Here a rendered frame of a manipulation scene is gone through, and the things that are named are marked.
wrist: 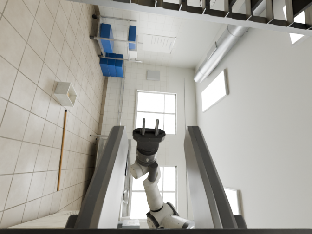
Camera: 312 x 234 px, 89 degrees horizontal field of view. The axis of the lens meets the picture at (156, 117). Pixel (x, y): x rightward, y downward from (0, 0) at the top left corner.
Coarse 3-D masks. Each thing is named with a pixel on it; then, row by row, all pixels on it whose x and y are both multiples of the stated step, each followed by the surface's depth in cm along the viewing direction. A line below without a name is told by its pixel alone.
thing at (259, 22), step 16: (80, 0) 57; (96, 0) 56; (128, 0) 57; (144, 0) 58; (176, 16) 62; (192, 16) 61; (208, 16) 61; (240, 16) 62; (256, 16) 63; (288, 32) 68; (304, 32) 67
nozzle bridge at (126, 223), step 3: (120, 222) 156; (123, 222) 156; (126, 222) 156; (129, 222) 156; (132, 222) 156; (135, 222) 156; (138, 222) 157; (117, 225) 151; (120, 225) 151; (123, 225) 143; (126, 225) 143; (129, 225) 144; (132, 225) 144; (135, 225) 144; (138, 225) 144
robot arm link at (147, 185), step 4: (156, 160) 72; (156, 172) 72; (160, 172) 73; (156, 176) 72; (160, 176) 73; (144, 180) 74; (148, 180) 74; (156, 180) 71; (144, 184) 71; (148, 184) 70; (152, 184) 70; (156, 184) 71; (144, 188) 72; (148, 188) 70; (152, 188) 70
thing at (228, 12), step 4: (224, 0) 62; (228, 0) 59; (224, 4) 62; (228, 4) 59; (224, 8) 62; (228, 8) 59; (224, 12) 61; (228, 12) 59; (224, 16) 61; (228, 16) 61
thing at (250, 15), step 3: (246, 0) 63; (249, 0) 61; (246, 3) 63; (249, 3) 61; (246, 6) 63; (249, 6) 61; (246, 9) 63; (249, 9) 61; (246, 12) 62; (249, 12) 61; (252, 12) 63; (246, 15) 62; (249, 15) 60; (252, 15) 63; (246, 18) 62; (249, 18) 62; (252, 18) 62; (252, 21) 62
